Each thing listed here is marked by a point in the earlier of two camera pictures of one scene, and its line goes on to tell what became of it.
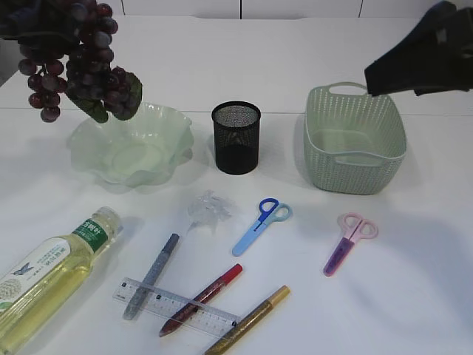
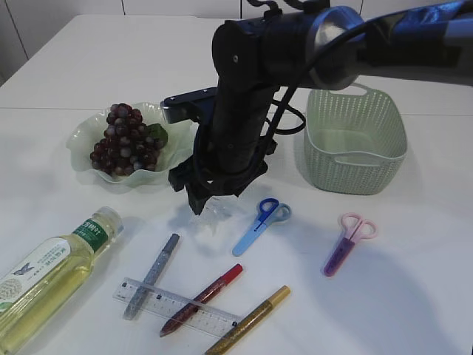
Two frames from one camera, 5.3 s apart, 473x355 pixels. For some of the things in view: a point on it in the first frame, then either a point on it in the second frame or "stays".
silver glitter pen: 150,276 stays
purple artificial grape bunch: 66,45 -> 128,143
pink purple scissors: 355,227 stays
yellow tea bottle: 43,278 stays
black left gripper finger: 437,56 -> 197,198
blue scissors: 271,211 stays
